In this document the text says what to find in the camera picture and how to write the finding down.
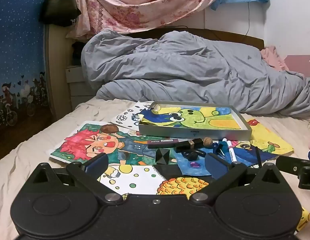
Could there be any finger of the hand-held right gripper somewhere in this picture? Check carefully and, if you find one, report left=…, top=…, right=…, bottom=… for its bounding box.
left=276, top=155, right=310, bottom=190

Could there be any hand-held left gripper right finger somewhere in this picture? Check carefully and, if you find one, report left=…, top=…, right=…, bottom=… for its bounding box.
left=188, top=152, right=286, bottom=204

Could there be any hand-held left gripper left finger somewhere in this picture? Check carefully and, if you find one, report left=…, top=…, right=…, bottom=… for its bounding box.
left=26, top=152, right=124, bottom=204

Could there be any white marker pen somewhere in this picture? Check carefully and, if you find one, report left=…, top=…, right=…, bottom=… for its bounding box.
left=227, top=140, right=238, bottom=163

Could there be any black pen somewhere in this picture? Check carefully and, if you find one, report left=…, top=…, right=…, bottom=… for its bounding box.
left=255, top=146, right=262, bottom=168

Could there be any black lipstick tube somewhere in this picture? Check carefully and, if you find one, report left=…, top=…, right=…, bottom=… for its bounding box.
left=174, top=138, right=205, bottom=153

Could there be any grey shallow box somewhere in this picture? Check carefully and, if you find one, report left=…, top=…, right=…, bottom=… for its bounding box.
left=138, top=101, right=253, bottom=141

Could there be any black pyramid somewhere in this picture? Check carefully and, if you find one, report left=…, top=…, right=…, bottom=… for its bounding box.
left=155, top=148, right=168, bottom=165

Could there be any burgundy stick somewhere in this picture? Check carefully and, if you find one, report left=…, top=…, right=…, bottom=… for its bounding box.
left=147, top=138, right=181, bottom=149

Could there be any blue painted drawing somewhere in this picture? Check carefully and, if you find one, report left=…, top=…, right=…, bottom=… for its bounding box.
left=173, top=145, right=278, bottom=177

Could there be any red-haired character drawing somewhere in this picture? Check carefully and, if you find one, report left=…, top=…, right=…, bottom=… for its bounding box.
left=49, top=121, right=180, bottom=167

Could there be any yellow drawing with red lips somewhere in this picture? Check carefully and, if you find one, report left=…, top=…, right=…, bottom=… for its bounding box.
left=220, top=119, right=294, bottom=165

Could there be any green frog drawing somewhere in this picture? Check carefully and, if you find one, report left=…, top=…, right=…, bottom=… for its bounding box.
left=140, top=105, right=248, bottom=132

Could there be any black-and-white flower drawing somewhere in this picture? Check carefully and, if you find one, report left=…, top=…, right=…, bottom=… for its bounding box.
left=110, top=101, right=155, bottom=132

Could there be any white bedside cabinet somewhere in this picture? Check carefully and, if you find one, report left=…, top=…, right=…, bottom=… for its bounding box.
left=65, top=65, right=98, bottom=97

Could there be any grey duvet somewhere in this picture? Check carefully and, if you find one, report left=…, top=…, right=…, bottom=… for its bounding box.
left=81, top=29, right=310, bottom=118

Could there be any pink crumpled cloth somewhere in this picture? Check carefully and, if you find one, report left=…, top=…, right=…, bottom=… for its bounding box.
left=260, top=45, right=290, bottom=72

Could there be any beige wooden board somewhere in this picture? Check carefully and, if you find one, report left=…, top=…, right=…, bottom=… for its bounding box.
left=44, top=24, right=83, bottom=120

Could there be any brown wooden headboard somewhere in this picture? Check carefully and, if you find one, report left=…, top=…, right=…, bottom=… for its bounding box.
left=120, top=27, right=265, bottom=50

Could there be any blue printed curtain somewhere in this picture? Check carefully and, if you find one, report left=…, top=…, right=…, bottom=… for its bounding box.
left=0, top=0, right=55, bottom=140

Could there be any pink floral cloth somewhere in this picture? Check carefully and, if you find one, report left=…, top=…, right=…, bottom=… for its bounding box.
left=66, top=0, right=228, bottom=39

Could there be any black hanging bag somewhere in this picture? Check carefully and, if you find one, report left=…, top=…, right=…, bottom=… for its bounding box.
left=39, top=0, right=82, bottom=27

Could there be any black wall cable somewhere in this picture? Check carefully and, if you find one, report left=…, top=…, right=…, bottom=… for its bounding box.
left=245, top=1, right=251, bottom=37

